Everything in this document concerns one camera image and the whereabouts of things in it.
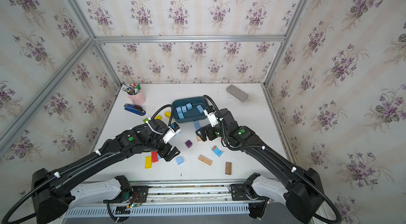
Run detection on grey stone brick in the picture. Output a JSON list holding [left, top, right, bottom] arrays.
[[226, 85, 248, 102]]

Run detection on light blue block below bin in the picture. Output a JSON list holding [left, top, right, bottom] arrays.
[[193, 120, 201, 130]]

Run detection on red block front left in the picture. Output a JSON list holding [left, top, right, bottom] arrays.
[[151, 152, 159, 163]]

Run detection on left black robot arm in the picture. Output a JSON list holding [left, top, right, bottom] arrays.
[[1, 116, 181, 224]]

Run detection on aluminium front rail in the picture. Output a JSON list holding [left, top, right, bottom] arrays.
[[56, 181, 321, 207]]

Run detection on blue black stapler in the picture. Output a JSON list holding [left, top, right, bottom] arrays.
[[124, 104, 146, 116]]

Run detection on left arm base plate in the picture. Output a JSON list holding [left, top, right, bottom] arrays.
[[110, 186, 149, 204]]

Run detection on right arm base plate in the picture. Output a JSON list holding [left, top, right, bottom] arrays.
[[228, 183, 267, 201]]

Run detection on dark brown wooden block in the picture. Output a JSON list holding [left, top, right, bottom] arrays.
[[225, 162, 232, 175]]

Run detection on light blue cube front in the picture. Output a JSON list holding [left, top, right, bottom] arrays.
[[176, 156, 184, 165]]

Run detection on tan wooden block front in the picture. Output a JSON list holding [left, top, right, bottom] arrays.
[[198, 155, 213, 166]]

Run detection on pink pen cup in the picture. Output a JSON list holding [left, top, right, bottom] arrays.
[[128, 89, 147, 106]]

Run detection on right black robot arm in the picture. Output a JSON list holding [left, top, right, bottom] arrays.
[[196, 95, 342, 224]]

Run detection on yellow block front left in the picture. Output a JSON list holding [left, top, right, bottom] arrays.
[[144, 156, 152, 169]]

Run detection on purple cube block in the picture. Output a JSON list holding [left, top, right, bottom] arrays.
[[185, 140, 192, 148]]

